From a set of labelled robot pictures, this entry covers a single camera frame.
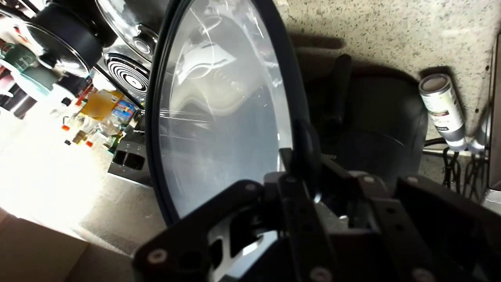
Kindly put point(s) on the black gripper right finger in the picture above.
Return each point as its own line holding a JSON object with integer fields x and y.
{"x": 416, "y": 232}

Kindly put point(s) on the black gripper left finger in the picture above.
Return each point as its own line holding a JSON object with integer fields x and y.
{"x": 207, "y": 243}

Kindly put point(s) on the blue rimmed glass lid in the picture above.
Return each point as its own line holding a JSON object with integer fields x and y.
{"x": 225, "y": 95}

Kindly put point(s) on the steel pot with lid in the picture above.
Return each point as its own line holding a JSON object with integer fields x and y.
{"x": 115, "y": 36}

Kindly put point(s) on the black air fryer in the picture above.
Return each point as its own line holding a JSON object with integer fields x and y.
{"x": 370, "y": 117}

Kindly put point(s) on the white spice bottle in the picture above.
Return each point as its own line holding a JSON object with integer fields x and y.
{"x": 441, "y": 100}

